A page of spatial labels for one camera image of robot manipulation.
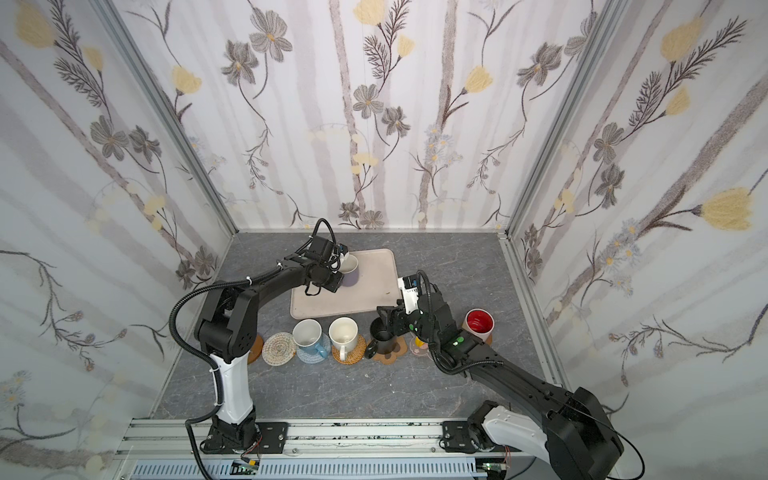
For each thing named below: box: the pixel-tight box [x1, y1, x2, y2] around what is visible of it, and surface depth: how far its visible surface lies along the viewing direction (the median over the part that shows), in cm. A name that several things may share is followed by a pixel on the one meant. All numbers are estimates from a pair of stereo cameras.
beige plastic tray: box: [290, 248, 399, 320], surface depth 105 cm
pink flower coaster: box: [409, 336, 429, 356], surface depth 90 cm
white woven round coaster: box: [262, 332, 296, 367], surface depth 90 cm
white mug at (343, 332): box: [328, 316, 359, 361], surface depth 85 cm
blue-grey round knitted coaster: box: [296, 346, 326, 364], surface depth 89 cm
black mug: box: [364, 317, 397, 359], surface depth 87 cm
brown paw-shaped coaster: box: [372, 336, 409, 365], surface depth 90 cm
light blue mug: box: [292, 318, 328, 359], surface depth 84 cm
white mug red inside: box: [461, 308, 495, 343], surface depth 90 cm
